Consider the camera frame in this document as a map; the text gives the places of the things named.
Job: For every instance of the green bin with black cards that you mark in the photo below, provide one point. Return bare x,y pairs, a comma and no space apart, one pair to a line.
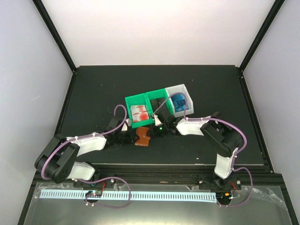
158,94

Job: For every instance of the white slotted cable duct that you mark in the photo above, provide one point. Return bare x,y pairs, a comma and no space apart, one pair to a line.
126,195

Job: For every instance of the stack of black cards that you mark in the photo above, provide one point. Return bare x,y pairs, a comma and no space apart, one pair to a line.
155,103

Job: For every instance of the white bin with blue cards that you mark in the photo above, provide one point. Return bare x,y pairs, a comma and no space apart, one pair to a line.
181,89

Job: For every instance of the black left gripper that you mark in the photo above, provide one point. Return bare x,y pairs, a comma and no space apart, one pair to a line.
131,139

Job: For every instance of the stack of blue cards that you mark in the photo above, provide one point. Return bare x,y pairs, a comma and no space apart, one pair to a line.
178,102

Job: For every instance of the stack of white red cards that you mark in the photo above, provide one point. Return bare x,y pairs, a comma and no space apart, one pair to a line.
139,113

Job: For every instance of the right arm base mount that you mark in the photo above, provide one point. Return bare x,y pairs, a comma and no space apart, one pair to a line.
212,182

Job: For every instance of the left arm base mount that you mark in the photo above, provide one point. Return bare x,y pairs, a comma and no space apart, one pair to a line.
99,180

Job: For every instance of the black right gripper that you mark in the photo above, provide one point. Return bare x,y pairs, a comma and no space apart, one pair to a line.
155,134

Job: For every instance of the green bin with red cards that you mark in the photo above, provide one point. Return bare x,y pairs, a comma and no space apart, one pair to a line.
139,99

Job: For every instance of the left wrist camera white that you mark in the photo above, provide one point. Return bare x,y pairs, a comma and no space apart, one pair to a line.
127,125

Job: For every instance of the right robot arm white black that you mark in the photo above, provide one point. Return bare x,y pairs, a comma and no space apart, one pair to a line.
225,138

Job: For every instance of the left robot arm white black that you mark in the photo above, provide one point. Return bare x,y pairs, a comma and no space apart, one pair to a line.
58,161

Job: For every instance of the brown leather card holder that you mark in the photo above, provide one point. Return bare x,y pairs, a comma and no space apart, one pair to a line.
143,139

